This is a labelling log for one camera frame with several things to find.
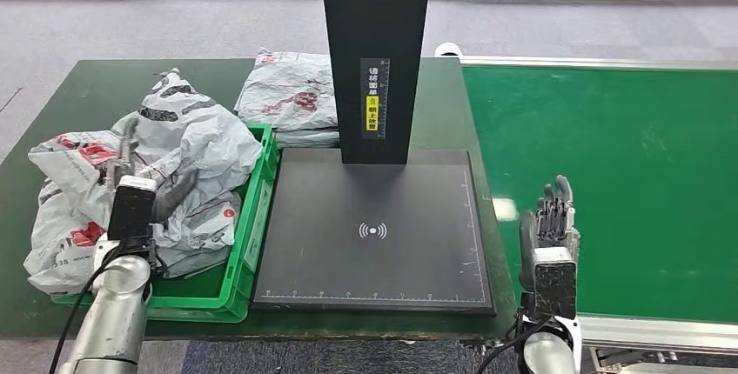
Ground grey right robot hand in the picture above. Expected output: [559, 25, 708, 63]
[517, 174, 581, 295]

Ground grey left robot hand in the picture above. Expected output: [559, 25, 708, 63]
[105, 117, 200, 225]

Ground white parcel with SF print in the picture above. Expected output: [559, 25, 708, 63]
[27, 68, 264, 229]

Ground small plain grey parcel bag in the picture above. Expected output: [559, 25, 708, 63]
[155, 244, 233, 280]

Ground green conveyor belt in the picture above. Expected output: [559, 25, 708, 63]
[460, 64, 738, 326]

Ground flat grey parcel bag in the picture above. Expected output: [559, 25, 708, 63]
[273, 128, 341, 150]

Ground grey parcel with red print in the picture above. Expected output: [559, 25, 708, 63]
[235, 48, 339, 132]

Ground black inbound scanner machine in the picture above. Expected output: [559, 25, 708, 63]
[251, 0, 497, 317]

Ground green plastic crate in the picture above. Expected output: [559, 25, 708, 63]
[51, 122, 281, 324]

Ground black and yellow label sticker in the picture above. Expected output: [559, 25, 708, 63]
[359, 58, 391, 141]

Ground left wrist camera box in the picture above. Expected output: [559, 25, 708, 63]
[107, 176, 158, 243]

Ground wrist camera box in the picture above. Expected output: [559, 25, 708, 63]
[531, 246, 579, 322]
[107, 176, 158, 243]

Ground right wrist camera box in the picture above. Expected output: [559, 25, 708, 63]
[531, 246, 579, 322]

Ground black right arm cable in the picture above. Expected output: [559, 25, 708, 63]
[475, 316, 554, 374]

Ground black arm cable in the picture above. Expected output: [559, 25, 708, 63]
[49, 244, 125, 374]
[475, 316, 554, 374]

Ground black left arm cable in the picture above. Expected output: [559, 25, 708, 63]
[49, 244, 125, 374]

